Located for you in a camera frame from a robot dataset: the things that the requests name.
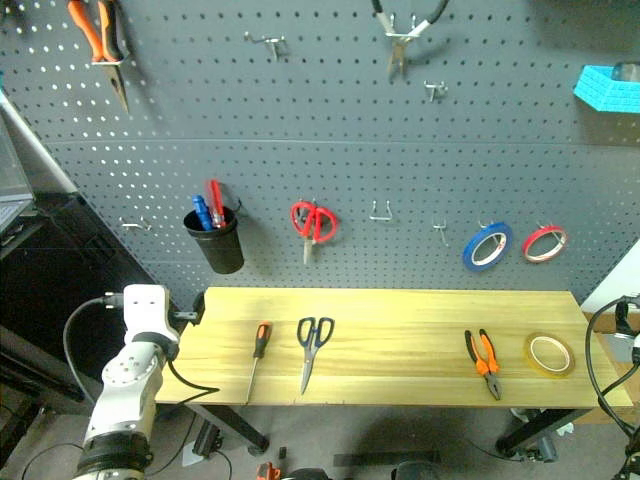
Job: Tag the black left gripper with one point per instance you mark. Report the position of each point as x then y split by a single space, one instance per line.
199 309

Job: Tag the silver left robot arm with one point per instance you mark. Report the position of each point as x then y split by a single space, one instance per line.
127 380

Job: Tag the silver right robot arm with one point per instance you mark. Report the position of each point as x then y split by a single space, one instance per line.
636 347

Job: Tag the orange and grey blurry object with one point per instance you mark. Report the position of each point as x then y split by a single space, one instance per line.
267 471

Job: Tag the grey metal pegboard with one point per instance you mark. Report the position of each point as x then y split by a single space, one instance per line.
350 165

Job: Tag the black plastic cup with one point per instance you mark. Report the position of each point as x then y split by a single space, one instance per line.
220 250

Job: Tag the orange and black screwdriver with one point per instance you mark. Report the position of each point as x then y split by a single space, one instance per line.
262 337

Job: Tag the silver double pegboard hook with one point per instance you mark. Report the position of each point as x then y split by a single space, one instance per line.
272 42
380 216
135 226
435 90
441 229

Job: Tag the black table leg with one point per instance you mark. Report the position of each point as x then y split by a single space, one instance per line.
540 430
235 425

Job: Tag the blue tape roll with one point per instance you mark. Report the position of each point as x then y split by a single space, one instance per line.
468 250

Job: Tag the orange and black pliers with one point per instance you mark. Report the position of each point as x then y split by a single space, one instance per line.
484 367

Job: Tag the red tape roll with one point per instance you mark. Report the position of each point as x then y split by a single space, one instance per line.
529 243

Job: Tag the clear tape roll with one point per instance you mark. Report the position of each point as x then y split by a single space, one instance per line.
547 372

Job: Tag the blue plastic basket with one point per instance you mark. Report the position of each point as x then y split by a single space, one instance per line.
600 90

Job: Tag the silver can in basket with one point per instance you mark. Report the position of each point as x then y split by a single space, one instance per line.
627 71

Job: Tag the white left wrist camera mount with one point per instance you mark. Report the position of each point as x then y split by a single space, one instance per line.
145 310

